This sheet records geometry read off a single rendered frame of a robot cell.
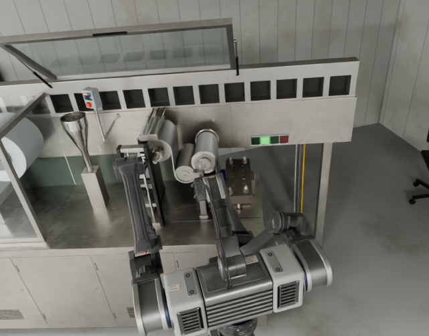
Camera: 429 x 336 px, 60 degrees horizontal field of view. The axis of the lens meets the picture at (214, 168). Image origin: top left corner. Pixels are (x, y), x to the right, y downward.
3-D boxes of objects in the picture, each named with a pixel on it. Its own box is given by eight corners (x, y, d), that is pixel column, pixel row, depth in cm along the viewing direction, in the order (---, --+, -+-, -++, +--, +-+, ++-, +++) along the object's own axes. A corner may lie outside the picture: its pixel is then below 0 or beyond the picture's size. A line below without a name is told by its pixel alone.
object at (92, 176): (87, 211, 238) (59, 132, 206) (94, 197, 249) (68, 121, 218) (109, 210, 236) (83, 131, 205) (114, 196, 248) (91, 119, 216)
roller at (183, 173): (176, 183, 217) (173, 166, 211) (181, 159, 238) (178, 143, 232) (196, 182, 216) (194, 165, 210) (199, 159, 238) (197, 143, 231)
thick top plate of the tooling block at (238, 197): (225, 204, 220) (225, 196, 217) (226, 167, 253) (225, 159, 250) (252, 203, 219) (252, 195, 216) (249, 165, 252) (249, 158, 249)
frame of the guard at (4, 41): (-12, 52, 170) (-11, 37, 171) (51, 89, 225) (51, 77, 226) (236, 33, 161) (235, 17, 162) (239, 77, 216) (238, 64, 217)
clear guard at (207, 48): (2, 42, 173) (2, 41, 173) (56, 79, 223) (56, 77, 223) (226, 24, 165) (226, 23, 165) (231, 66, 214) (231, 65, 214)
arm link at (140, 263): (135, 273, 117) (152, 269, 118) (133, 250, 125) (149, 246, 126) (141, 291, 122) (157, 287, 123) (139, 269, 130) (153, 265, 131)
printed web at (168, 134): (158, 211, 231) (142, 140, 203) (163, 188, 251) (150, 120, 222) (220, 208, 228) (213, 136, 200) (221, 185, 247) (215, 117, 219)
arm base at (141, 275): (138, 308, 116) (130, 283, 109) (136, 288, 123) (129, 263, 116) (166, 301, 117) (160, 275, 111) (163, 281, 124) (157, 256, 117)
